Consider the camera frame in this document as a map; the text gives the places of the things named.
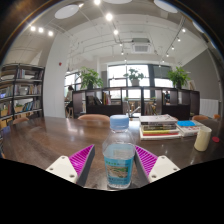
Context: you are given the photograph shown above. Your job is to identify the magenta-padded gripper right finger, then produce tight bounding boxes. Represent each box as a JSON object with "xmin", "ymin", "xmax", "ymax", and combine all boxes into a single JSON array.
[{"xmin": 133, "ymin": 144, "xmax": 181, "ymax": 188}]

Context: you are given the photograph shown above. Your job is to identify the white ceiling air conditioner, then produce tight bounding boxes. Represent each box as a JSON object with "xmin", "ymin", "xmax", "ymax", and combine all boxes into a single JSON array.
[{"xmin": 131, "ymin": 38, "xmax": 152, "ymax": 54}]

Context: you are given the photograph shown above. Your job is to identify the orange-brown chairs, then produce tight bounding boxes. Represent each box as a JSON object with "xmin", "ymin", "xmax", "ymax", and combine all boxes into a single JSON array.
[{"xmin": 12, "ymin": 113, "xmax": 222, "ymax": 125}]

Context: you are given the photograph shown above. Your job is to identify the tall dark bookshelf unit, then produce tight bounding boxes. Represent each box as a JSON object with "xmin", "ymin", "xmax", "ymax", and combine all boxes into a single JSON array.
[{"xmin": 0, "ymin": 63, "xmax": 45, "ymax": 129}]

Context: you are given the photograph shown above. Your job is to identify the low dark open shelf unit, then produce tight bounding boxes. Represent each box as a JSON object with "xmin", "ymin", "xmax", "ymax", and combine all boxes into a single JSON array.
[{"xmin": 72, "ymin": 86, "xmax": 201, "ymax": 121}]

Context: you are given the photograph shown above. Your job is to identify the broad potted green plant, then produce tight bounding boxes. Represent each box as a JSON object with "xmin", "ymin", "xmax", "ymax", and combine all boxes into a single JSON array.
[{"xmin": 166, "ymin": 65, "xmax": 191, "ymax": 89}]

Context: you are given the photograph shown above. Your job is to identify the white wall radiator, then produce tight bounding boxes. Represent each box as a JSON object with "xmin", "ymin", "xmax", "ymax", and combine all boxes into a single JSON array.
[{"xmin": 199, "ymin": 98, "xmax": 220, "ymax": 118}]

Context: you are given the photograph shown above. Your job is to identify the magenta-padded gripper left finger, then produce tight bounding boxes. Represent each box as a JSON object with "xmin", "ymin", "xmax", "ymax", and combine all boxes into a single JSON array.
[{"xmin": 45, "ymin": 143, "xmax": 96, "ymax": 187}]

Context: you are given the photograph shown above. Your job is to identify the person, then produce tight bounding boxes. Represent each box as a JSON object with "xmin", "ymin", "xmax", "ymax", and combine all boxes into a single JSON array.
[{"xmin": 64, "ymin": 85, "xmax": 75, "ymax": 118}]

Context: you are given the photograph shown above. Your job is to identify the round white ceiling lights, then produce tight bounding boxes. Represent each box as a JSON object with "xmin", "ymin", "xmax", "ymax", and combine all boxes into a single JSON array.
[{"xmin": 54, "ymin": 0, "xmax": 179, "ymax": 20}]

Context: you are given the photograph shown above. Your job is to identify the white book red lettering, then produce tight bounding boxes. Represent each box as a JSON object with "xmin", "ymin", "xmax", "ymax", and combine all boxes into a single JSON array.
[{"xmin": 178, "ymin": 122, "xmax": 205, "ymax": 137}]

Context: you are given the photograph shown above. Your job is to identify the white picture-cover book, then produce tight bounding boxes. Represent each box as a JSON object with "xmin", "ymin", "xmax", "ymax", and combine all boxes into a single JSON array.
[{"xmin": 139, "ymin": 114, "xmax": 179, "ymax": 126}]

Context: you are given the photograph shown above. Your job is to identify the yellow-spined book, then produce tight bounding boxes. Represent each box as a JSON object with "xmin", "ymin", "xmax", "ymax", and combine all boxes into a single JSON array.
[{"xmin": 142, "ymin": 129, "xmax": 180, "ymax": 135}]

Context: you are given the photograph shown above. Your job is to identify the bushy potted green plant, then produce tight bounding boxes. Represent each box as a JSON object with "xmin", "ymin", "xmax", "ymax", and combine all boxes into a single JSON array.
[{"xmin": 78, "ymin": 66, "xmax": 104, "ymax": 90}]

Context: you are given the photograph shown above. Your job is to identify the red-spined book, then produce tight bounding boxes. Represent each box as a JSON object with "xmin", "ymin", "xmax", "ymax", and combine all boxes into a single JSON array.
[{"xmin": 139, "ymin": 131, "xmax": 183, "ymax": 141}]

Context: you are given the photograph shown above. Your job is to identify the black-spined book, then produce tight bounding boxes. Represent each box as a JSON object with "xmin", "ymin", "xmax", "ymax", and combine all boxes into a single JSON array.
[{"xmin": 141, "ymin": 124, "xmax": 178, "ymax": 132}]

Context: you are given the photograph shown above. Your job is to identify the clear water bottle blue cap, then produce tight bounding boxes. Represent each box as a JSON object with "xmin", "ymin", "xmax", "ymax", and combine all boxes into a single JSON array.
[{"xmin": 101, "ymin": 114, "xmax": 136, "ymax": 190}]

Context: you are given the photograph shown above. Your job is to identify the small-leaved potted green plant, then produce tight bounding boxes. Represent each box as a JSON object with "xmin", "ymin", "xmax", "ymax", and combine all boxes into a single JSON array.
[{"xmin": 123, "ymin": 68, "xmax": 145, "ymax": 88}]

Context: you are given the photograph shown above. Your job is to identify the small ceiling spotlights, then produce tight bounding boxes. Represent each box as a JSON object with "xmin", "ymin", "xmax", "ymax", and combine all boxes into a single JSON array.
[{"xmin": 29, "ymin": 0, "xmax": 188, "ymax": 58}]

